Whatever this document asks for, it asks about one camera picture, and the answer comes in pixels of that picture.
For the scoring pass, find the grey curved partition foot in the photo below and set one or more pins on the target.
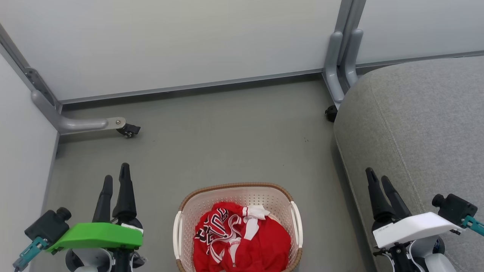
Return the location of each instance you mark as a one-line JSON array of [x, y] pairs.
[[352, 56], [332, 71]]

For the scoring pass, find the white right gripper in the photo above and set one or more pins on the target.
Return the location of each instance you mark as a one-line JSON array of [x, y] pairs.
[[412, 226]]

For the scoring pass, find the long grey partition foot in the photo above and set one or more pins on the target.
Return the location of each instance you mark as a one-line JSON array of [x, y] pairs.
[[79, 124]]

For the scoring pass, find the red and white garment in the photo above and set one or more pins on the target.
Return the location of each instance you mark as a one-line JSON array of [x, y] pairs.
[[261, 245]]

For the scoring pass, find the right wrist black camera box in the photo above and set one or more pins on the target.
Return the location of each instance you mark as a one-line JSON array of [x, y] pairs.
[[455, 208]]

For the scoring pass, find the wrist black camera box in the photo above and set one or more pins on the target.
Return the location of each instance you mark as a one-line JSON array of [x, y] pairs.
[[455, 208], [47, 226]]

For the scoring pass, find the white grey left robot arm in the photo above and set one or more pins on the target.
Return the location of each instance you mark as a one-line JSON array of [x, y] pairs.
[[89, 261]]

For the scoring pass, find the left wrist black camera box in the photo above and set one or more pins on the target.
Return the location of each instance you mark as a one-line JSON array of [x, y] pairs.
[[47, 226]]

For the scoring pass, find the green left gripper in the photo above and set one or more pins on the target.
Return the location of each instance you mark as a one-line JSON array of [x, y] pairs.
[[94, 234]]

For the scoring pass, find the black round caster wheel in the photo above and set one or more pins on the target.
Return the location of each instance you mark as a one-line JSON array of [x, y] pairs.
[[331, 113]]

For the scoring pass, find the white laundry basket brown rim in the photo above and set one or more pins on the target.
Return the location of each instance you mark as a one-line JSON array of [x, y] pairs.
[[242, 196]]

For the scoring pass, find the grey metal partition hinge bracket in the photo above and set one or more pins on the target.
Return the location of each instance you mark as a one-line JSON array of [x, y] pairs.
[[39, 86]]

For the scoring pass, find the grey fabric sofa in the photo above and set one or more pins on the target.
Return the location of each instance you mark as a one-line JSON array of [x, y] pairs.
[[423, 128]]

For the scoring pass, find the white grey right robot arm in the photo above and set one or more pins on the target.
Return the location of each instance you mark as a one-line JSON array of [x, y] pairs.
[[427, 255]]

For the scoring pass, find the black caster wheel with bracket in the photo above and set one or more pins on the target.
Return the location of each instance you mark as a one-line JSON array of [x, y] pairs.
[[128, 130]]

